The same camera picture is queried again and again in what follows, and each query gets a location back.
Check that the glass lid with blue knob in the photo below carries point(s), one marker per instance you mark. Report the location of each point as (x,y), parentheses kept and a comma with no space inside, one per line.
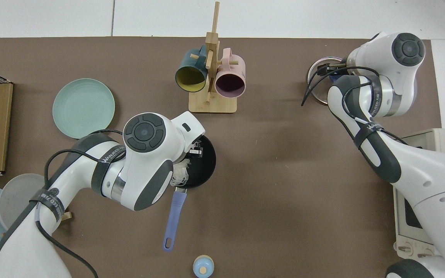
(319,90)

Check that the white vermicelli bundle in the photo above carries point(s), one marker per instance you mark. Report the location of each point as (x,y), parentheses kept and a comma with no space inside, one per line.
(180,173)

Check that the pale green plate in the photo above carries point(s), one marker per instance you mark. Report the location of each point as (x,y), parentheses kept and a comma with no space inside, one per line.
(83,108)

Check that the wooden plate rack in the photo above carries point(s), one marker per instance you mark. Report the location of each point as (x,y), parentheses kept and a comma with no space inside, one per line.
(67,216)

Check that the grey plate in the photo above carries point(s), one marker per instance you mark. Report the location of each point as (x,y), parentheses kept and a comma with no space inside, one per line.
(16,197)

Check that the wooden mug stand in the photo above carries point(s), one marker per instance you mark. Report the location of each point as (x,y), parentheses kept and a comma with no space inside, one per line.
(213,105)

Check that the teal mug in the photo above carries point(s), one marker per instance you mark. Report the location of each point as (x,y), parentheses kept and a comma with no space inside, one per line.
(189,77)

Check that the pink mug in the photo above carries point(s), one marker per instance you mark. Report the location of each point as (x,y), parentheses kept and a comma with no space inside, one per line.
(230,83)

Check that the brown table cloth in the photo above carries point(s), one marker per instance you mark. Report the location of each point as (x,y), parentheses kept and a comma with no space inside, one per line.
(284,173)

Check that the small blue round thing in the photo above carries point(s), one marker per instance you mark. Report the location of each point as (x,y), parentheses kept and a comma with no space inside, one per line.
(203,267)

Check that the pale toaster oven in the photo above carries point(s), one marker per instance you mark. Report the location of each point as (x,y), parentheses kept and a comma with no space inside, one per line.
(404,227)

